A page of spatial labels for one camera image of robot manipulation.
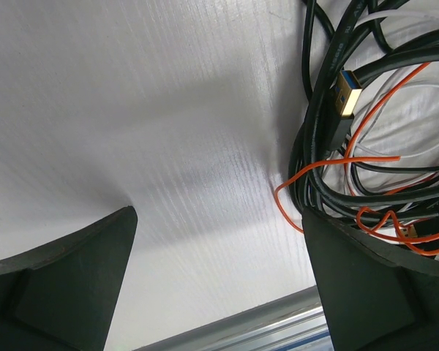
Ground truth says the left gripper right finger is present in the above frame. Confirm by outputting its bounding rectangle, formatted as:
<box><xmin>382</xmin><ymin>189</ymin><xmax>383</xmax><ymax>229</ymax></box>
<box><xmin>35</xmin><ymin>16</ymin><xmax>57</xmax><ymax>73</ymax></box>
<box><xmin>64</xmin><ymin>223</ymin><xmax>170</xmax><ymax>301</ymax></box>
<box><xmin>302</xmin><ymin>208</ymin><xmax>439</xmax><ymax>350</ymax></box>

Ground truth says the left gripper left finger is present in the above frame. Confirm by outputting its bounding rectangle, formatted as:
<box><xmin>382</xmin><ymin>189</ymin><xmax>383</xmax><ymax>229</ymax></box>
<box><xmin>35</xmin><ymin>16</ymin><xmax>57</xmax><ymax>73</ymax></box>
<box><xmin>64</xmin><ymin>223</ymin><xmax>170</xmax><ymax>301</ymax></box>
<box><xmin>0</xmin><ymin>206</ymin><xmax>138</xmax><ymax>350</ymax></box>

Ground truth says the orange thin wire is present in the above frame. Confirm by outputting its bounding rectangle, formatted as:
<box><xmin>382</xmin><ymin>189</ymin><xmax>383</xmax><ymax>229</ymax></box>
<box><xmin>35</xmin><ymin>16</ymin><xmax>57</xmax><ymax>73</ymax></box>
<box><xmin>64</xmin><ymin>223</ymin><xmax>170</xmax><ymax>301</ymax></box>
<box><xmin>273</xmin><ymin>61</ymin><xmax>439</xmax><ymax>256</ymax></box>

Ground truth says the white thin wire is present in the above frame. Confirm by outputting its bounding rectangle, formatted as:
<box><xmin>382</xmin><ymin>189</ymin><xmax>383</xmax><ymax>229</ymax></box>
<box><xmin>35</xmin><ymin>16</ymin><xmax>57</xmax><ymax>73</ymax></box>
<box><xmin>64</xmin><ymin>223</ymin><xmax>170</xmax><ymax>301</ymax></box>
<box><xmin>345</xmin><ymin>9</ymin><xmax>439</xmax><ymax>224</ymax></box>

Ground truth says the black USB cable bundle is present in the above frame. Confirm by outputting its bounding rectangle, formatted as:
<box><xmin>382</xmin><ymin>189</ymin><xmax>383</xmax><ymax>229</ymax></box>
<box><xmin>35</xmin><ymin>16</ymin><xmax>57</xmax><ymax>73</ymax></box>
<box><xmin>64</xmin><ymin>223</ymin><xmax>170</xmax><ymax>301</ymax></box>
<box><xmin>288</xmin><ymin>0</ymin><xmax>439</xmax><ymax>244</ymax></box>

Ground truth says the aluminium mounting rail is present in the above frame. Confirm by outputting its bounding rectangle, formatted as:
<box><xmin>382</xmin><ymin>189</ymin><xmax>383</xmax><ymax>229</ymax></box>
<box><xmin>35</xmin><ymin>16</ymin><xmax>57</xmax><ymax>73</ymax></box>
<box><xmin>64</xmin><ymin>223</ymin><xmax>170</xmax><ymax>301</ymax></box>
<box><xmin>141</xmin><ymin>286</ymin><xmax>334</xmax><ymax>350</ymax></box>

